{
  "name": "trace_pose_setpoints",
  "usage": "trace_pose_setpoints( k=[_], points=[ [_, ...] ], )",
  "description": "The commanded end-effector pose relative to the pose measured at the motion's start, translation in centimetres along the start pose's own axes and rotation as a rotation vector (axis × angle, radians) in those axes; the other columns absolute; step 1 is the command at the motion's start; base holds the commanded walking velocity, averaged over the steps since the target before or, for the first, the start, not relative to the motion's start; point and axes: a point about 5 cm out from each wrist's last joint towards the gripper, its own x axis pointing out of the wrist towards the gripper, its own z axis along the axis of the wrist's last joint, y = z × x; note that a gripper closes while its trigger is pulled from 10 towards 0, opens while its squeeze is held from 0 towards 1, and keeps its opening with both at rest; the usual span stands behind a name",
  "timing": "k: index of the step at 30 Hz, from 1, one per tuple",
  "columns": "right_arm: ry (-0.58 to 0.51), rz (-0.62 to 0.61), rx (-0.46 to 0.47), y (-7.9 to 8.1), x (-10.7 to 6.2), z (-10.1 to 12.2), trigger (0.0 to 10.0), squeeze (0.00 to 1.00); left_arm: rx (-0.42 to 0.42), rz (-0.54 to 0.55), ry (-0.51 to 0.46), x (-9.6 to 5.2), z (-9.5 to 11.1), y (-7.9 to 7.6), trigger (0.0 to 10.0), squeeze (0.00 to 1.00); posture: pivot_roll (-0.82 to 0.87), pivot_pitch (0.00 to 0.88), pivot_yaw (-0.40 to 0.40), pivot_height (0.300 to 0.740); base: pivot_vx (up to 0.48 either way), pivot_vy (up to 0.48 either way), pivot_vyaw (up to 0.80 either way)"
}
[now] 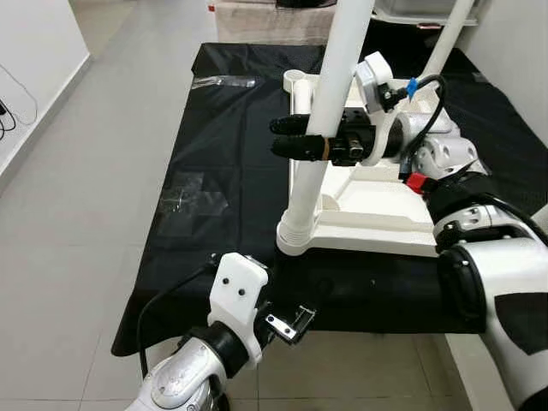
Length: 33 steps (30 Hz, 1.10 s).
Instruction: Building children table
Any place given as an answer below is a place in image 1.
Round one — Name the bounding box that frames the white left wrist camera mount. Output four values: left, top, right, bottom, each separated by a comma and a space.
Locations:
210, 253, 273, 365

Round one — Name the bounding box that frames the black wall cable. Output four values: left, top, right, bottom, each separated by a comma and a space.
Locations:
0, 64, 39, 138

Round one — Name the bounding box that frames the beige cloth covered bench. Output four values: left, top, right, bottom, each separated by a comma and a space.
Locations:
212, 0, 343, 44

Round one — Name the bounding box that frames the clear plastic bag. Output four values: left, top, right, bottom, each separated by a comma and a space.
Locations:
158, 171, 230, 239

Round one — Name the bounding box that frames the clear plastic wrapper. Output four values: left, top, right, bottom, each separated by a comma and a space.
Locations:
193, 77, 256, 89

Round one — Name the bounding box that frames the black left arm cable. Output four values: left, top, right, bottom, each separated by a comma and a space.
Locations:
137, 261, 219, 378

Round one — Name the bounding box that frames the white plastic table top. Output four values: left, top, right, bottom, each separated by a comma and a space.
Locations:
276, 68, 485, 258

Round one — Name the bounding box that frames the black bag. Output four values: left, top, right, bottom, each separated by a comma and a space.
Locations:
278, 0, 339, 9

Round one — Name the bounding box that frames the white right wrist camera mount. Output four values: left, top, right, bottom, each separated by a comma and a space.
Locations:
355, 51, 408, 168

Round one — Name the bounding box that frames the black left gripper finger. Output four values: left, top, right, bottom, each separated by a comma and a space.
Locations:
287, 304, 318, 343

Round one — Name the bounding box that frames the black table cloth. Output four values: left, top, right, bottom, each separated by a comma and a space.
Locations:
111, 41, 548, 356

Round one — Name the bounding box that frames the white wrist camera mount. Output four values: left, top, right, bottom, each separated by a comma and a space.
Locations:
210, 253, 273, 365
355, 51, 408, 168

